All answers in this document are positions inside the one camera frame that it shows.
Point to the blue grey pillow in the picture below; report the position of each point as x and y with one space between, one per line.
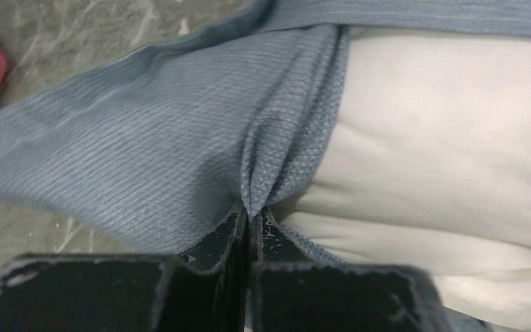
158 146

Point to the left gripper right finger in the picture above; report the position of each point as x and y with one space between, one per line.
293 292

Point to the white pillow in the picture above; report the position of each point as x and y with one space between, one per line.
429 165

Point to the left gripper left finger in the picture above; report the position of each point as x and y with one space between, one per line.
200 289

